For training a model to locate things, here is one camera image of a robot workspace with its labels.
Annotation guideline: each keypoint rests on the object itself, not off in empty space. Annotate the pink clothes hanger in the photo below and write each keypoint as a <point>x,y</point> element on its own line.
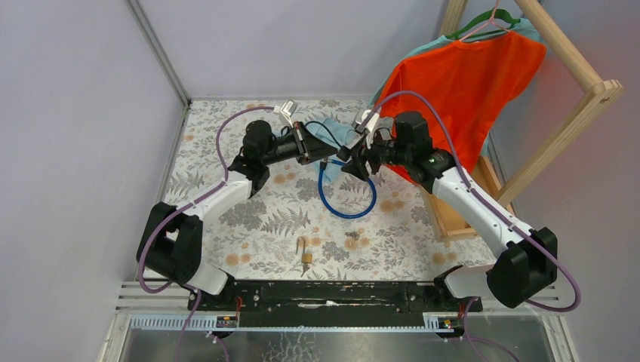
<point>491,22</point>

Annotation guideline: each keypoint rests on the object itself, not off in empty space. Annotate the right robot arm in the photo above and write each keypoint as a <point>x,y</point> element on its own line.
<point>523,265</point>

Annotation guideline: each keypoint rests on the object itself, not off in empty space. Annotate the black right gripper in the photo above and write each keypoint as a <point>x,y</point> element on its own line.
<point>356,167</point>

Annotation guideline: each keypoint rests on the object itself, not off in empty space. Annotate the orange t-shirt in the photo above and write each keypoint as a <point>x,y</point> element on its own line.
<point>461,88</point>

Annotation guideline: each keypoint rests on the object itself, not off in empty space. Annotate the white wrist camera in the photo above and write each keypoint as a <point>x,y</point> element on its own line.
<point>285,113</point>
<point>374,123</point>

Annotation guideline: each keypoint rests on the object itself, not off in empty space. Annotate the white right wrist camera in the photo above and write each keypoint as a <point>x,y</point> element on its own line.
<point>374,123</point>

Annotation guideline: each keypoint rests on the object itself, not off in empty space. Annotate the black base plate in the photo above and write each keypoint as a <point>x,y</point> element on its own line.
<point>269,297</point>

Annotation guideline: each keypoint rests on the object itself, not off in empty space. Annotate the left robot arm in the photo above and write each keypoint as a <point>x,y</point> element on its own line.
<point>172,239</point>

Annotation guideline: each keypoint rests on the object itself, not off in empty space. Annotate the aluminium slotted rail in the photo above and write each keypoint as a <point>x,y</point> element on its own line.
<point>290,322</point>

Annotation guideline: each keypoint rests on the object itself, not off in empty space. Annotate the wooden clothes rack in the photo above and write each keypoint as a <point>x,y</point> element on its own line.
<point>448,224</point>

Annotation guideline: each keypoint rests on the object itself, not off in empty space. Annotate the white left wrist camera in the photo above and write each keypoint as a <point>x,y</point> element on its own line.
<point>285,113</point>

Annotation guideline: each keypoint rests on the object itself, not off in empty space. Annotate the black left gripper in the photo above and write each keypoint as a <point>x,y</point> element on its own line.
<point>308,148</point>

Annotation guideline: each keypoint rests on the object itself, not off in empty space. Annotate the brass padlock with key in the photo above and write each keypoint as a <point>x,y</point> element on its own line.
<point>305,258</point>

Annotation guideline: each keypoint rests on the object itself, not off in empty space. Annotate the blue cable lock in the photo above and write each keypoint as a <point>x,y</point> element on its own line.
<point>356,195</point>

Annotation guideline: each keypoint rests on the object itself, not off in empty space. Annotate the light blue towel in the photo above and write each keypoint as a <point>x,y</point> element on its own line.
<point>334,133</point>

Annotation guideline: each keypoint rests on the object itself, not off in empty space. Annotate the green clothes hanger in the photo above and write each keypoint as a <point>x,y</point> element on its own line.
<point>483,19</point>

